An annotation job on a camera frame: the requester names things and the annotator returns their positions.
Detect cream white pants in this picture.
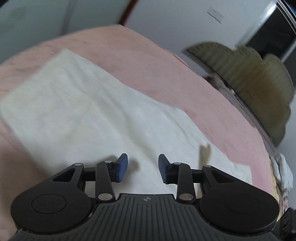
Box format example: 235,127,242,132
1,50,252,194

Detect colourful patterned blanket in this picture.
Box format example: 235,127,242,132
269,156,289,220

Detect white folded cloth pile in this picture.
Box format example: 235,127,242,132
270,153,293,194

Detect pink bed sheet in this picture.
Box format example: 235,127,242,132
0,24,278,241

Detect olive padded headboard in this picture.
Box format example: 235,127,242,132
187,42,295,146

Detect white wardrobe door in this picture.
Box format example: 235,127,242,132
1,1,129,62

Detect brown wooden door frame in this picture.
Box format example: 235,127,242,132
118,0,138,26

